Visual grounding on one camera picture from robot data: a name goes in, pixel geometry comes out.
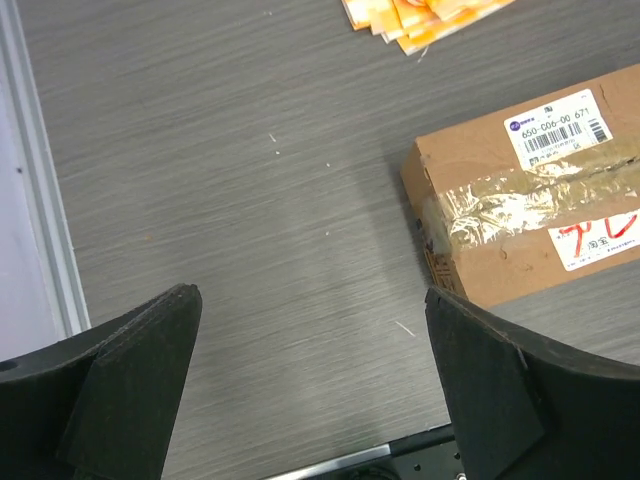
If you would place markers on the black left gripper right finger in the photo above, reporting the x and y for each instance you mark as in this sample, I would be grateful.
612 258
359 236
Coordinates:
525 406

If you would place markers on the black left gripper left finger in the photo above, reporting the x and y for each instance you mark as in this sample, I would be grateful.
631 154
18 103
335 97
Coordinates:
101 404

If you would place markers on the brown cardboard express box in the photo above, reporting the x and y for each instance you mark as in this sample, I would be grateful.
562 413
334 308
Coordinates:
532 196

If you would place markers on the orange checkered cloth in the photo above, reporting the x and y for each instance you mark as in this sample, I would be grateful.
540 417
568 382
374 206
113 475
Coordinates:
415 25

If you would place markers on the aluminium frame rail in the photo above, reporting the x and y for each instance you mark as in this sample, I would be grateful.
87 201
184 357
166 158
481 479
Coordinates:
35 170

